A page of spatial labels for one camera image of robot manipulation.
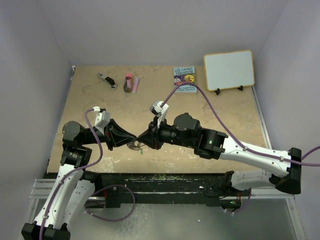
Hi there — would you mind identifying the large keyring with small rings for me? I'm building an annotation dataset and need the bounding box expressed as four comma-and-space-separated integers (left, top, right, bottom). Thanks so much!
126, 141, 144, 151

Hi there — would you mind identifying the black base frame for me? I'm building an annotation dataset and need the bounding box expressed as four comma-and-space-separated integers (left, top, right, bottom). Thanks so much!
81, 170, 251, 209

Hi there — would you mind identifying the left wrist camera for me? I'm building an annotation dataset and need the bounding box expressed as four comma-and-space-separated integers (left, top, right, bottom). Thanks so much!
93, 106, 111, 135

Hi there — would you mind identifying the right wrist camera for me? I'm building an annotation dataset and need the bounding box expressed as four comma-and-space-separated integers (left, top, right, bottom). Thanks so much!
149, 100, 169, 129

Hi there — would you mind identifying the right aluminium rail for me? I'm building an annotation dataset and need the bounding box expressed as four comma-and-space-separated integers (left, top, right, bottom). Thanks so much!
251, 86, 301, 195

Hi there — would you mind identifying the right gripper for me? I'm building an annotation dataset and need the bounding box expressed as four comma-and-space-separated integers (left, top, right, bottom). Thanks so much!
137, 115, 195, 150

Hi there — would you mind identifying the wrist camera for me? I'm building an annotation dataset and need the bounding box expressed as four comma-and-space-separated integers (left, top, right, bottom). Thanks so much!
149, 100, 169, 129
93, 106, 111, 135

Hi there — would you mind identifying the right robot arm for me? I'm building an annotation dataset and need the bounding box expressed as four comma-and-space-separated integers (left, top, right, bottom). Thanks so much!
137, 112, 302, 196

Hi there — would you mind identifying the pink tube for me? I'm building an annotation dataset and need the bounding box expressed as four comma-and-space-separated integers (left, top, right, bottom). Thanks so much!
131, 77, 140, 94

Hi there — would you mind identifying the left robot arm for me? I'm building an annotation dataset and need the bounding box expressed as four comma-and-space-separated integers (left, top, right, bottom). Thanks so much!
21, 119, 136, 240

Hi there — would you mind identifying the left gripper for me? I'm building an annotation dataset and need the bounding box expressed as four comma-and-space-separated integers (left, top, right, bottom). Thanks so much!
80, 118, 137, 150

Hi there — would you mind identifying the treehouse paperback book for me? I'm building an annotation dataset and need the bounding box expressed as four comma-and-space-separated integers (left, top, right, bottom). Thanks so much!
173, 66, 197, 94

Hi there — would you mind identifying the small whiteboard on stand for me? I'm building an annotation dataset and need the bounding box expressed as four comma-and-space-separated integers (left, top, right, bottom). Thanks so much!
203, 49, 255, 95

